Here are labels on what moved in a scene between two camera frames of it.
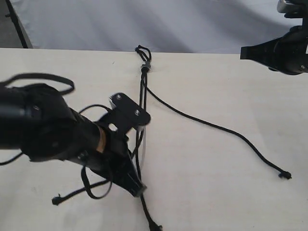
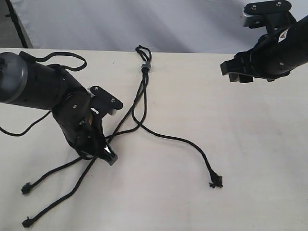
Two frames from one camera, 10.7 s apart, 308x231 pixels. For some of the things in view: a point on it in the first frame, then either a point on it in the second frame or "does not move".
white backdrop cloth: [179, 26] does not move
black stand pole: [11, 15] does not move
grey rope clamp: [147, 64] does not move
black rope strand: [283, 174] to [214, 181]
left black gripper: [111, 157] to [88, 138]
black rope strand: [145, 57] to [144, 60]
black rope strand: [57, 199] to [27, 187]
